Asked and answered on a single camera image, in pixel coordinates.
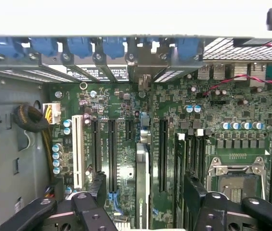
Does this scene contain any white power connector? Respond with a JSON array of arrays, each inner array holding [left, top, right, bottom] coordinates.
[[42, 102, 61, 125]]

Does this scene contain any red and black twisted wire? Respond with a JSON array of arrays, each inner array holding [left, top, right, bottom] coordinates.
[[202, 40, 272, 97]]

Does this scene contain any blue card retention latch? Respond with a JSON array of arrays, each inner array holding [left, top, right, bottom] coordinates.
[[176, 38, 200, 61], [31, 37, 58, 57], [67, 37, 91, 58], [103, 37, 127, 60], [0, 37, 15, 57]]

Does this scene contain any short pcie expansion slot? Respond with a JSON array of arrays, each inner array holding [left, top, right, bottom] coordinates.
[[126, 119, 134, 141]]

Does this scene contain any white pci expansion slot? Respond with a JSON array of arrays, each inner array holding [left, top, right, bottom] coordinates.
[[72, 115, 85, 190]]

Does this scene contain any black braided power cable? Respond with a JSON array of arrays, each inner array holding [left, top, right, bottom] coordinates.
[[14, 103, 56, 183]]

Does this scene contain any cpu socket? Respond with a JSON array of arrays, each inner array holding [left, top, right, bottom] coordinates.
[[207, 156, 271, 205]]

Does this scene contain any installed ram stick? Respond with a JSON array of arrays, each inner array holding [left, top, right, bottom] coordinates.
[[174, 133, 187, 231]]

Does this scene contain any long pcie expansion slot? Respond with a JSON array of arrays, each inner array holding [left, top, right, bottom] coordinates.
[[159, 119, 169, 193], [92, 119, 102, 173], [108, 119, 119, 210]]

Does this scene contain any open pc case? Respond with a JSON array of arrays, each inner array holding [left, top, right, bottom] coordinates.
[[0, 35, 272, 231]]

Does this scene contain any green motherboard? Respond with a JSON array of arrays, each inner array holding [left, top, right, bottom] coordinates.
[[41, 80, 272, 231]]

